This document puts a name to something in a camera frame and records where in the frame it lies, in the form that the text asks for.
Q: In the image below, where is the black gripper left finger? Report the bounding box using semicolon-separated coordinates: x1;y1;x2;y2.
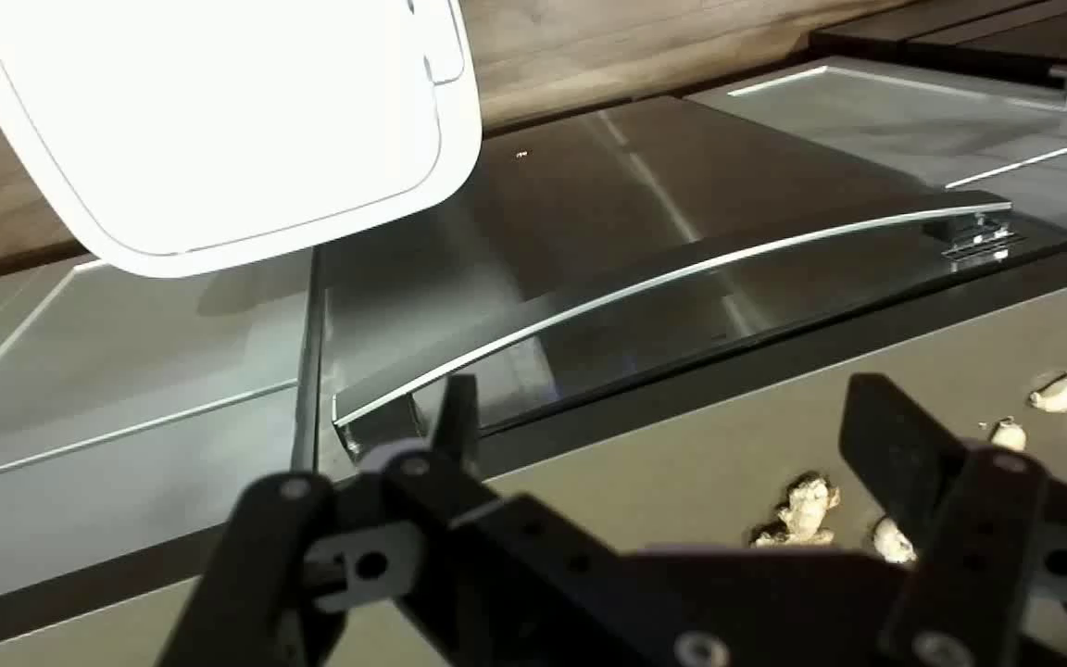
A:
157;369;636;667

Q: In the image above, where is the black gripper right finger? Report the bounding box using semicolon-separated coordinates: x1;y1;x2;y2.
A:
836;372;1067;667

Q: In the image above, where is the white plastic bin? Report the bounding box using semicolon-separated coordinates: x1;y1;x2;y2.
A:
0;0;480;277

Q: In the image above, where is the stainless steel cabinet door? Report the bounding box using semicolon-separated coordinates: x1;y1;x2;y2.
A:
307;95;1067;456
0;255;312;592
698;60;1067;230

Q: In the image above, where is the left stainless steel cabinet door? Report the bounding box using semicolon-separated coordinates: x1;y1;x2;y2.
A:
0;255;312;592

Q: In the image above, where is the right stainless steel cabinet door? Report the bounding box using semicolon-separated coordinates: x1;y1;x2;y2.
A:
698;60;1067;230

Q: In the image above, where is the curved chrome door handle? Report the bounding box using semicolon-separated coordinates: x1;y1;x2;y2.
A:
332;196;1012;426

